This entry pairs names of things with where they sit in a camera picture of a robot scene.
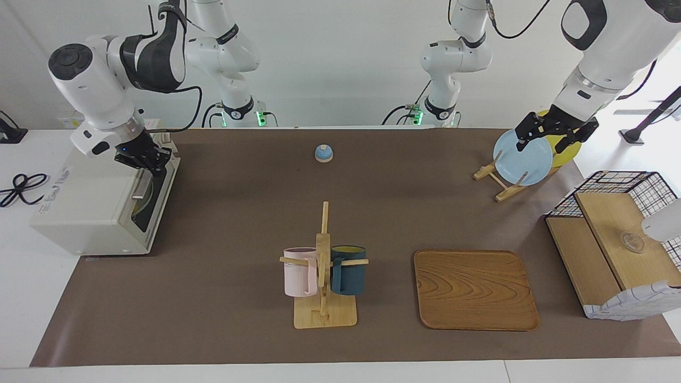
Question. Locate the blue and white bell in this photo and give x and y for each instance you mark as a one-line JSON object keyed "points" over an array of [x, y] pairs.
{"points": [[324, 153]]}

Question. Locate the light blue plate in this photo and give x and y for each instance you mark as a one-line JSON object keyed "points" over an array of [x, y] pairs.
{"points": [[526, 165]]}

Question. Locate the wooden plate rack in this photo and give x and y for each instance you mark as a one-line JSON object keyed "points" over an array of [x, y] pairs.
{"points": [[505, 194]]}

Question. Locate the cream toaster oven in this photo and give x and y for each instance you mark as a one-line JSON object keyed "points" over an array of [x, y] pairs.
{"points": [[85, 202]]}

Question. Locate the toaster oven glass door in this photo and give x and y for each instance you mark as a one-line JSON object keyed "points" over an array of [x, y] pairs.
{"points": [[154, 202]]}

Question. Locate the white power box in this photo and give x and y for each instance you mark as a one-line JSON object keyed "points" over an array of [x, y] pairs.
{"points": [[69, 123]]}

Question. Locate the white rounded object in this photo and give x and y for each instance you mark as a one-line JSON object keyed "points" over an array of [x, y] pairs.
{"points": [[665, 223]]}

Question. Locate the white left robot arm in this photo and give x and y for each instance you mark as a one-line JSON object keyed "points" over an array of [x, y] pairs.
{"points": [[612, 53]]}

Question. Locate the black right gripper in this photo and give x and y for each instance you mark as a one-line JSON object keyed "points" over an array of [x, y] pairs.
{"points": [[139, 151]]}

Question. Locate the yellow plate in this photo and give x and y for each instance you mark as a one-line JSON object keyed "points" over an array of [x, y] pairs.
{"points": [[570, 153]]}

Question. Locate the brown table mat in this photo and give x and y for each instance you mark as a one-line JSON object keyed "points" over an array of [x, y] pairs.
{"points": [[229, 213]]}

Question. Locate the white checked cloth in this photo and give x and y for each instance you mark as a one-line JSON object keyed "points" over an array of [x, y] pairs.
{"points": [[628, 306]]}

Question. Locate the pink mug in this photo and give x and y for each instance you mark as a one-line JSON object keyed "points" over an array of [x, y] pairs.
{"points": [[298, 276]]}

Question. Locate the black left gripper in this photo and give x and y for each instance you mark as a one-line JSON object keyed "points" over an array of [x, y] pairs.
{"points": [[557, 121]]}

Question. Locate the wooden mug tree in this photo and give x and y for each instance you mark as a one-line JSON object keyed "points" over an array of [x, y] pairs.
{"points": [[324, 316]]}

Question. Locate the dark teal mug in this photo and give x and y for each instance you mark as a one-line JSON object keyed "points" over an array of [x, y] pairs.
{"points": [[351, 276]]}

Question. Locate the black stand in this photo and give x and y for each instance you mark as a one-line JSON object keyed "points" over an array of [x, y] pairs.
{"points": [[636, 135]]}

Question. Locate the black clamp base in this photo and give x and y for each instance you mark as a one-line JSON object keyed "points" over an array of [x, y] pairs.
{"points": [[10, 135]]}

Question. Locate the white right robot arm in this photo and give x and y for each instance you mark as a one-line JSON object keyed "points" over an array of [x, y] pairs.
{"points": [[90, 80]]}

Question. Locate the brown wooden tray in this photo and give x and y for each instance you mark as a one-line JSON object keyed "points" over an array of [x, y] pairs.
{"points": [[473, 290]]}

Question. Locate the small clear glass dish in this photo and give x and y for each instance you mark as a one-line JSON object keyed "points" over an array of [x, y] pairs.
{"points": [[633, 243]]}

